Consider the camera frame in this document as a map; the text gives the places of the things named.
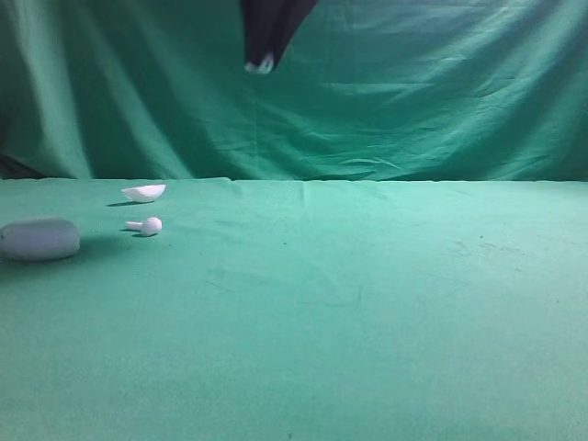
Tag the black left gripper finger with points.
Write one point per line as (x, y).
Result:
(259, 21)

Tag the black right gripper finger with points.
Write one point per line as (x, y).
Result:
(291, 15)

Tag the white bluetooth earbud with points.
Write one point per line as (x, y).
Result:
(266, 66)

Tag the white earbud case lid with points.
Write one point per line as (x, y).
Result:
(144, 194)

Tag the white earbud near case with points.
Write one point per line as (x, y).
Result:
(149, 227)

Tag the white earbud case base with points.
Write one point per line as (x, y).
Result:
(40, 240)

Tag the green backdrop cloth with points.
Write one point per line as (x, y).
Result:
(367, 90)

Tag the green table cloth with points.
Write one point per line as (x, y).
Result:
(300, 311)

